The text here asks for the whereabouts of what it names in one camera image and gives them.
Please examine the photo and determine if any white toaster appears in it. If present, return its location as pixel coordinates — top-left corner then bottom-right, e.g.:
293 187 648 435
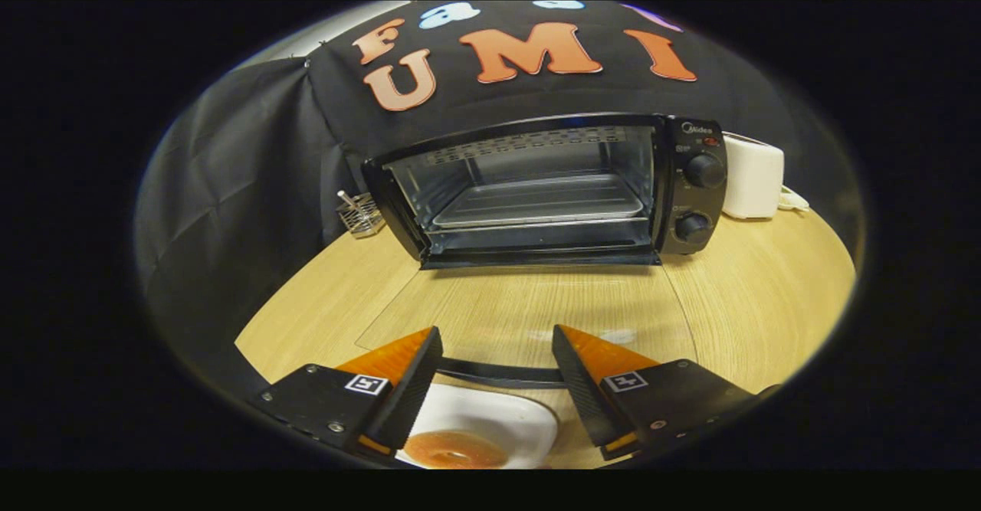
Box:
720 133 786 221

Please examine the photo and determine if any black toaster oven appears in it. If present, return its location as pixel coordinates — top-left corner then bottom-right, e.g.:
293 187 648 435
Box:
356 113 729 389

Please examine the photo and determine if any glazed brown doughnut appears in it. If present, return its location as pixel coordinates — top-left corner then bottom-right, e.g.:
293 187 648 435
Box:
404 430 508 470

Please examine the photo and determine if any small wire basket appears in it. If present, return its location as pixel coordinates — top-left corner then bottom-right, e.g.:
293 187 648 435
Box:
336 189 386 237

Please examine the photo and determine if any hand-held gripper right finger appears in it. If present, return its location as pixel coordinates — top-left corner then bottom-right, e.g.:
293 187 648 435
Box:
552 324 783 462

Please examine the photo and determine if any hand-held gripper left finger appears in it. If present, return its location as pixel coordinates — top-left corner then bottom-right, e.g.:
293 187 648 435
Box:
249 326 445 466

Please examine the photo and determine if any white plate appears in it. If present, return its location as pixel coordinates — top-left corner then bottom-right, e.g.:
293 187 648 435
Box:
395 383 560 470

